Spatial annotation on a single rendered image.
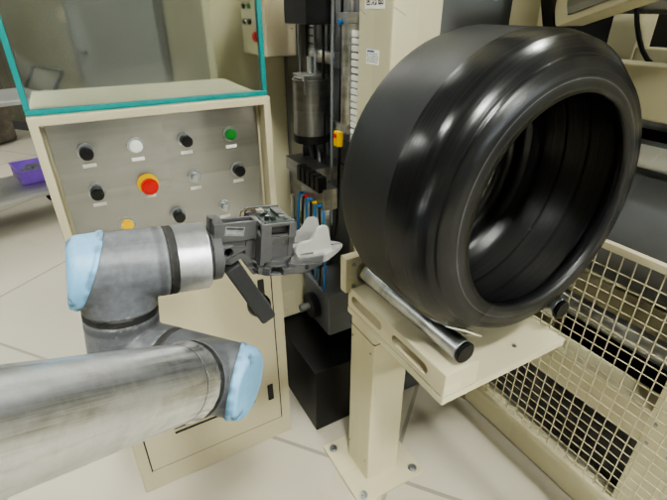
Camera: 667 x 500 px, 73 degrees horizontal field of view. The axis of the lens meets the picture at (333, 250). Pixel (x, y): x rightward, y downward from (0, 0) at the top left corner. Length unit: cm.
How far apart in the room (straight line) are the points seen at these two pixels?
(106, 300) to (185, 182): 74
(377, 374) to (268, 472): 62
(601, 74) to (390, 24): 41
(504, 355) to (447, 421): 96
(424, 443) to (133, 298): 149
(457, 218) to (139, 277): 44
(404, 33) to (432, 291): 54
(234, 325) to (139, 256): 93
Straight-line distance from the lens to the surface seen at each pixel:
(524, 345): 112
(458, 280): 75
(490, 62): 73
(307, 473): 180
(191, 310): 139
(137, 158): 124
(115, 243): 58
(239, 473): 183
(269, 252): 62
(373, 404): 149
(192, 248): 58
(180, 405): 47
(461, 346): 88
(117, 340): 61
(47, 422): 35
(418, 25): 104
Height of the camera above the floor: 147
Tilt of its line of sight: 28 degrees down
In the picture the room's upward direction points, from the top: straight up
